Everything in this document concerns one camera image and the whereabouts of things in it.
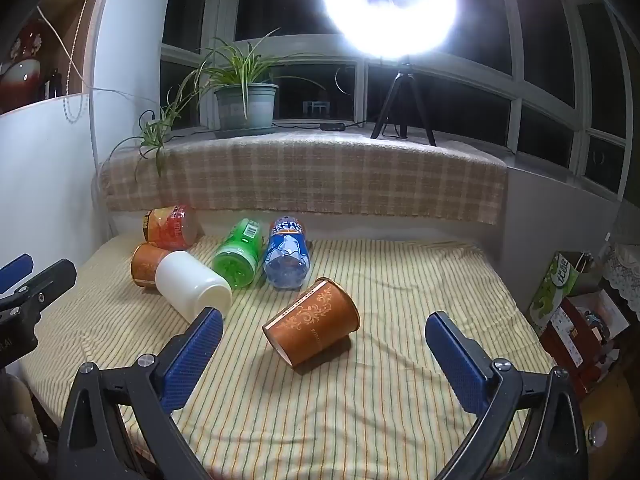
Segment red white vase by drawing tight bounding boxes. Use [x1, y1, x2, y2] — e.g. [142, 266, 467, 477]
[0, 19, 53, 113]

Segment white lace cloth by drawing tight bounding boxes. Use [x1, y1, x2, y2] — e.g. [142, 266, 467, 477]
[600, 243, 640, 312]

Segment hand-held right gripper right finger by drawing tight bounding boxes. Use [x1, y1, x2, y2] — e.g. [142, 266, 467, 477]
[425, 311, 589, 480]

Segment striped yellow bed sheet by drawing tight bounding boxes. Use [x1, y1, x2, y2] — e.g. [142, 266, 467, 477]
[19, 232, 557, 480]

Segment plaid beige blanket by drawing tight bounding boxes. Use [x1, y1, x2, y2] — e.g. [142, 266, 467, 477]
[98, 136, 509, 226]

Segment white plastic jar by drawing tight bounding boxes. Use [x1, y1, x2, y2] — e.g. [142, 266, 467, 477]
[155, 250, 233, 323]

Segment ring light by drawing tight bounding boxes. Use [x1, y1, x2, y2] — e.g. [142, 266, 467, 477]
[323, 0, 459, 59]

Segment red cardboard box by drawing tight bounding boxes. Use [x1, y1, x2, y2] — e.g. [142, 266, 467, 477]
[539, 290, 632, 397]

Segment red orange snack can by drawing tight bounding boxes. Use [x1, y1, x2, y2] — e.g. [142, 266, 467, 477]
[142, 204, 200, 251]

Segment brown patterned paper cup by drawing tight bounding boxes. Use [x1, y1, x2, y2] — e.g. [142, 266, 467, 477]
[131, 243, 174, 289]
[262, 277, 361, 367]

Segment green plastic bottle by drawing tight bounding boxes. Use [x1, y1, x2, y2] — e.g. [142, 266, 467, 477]
[211, 218, 265, 290]

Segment blue plastic bottle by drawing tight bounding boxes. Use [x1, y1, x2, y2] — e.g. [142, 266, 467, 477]
[263, 217, 312, 290]

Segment potted spider plant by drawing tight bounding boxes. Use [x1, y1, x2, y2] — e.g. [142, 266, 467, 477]
[106, 29, 331, 177]

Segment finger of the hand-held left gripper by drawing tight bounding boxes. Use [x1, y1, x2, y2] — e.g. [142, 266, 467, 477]
[0, 259, 78, 317]
[0, 254, 35, 295]

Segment green white paper bag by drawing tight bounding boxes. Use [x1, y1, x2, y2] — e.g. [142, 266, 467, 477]
[528, 251, 601, 337]

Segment black tripod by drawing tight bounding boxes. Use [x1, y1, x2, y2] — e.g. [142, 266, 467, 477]
[370, 57, 437, 147]

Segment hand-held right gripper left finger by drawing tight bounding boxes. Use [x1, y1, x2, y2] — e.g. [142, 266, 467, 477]
[56, 306, 224, 480]

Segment wooden shelf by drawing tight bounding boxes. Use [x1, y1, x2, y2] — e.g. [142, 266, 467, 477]
[0, 0, 108, 116]

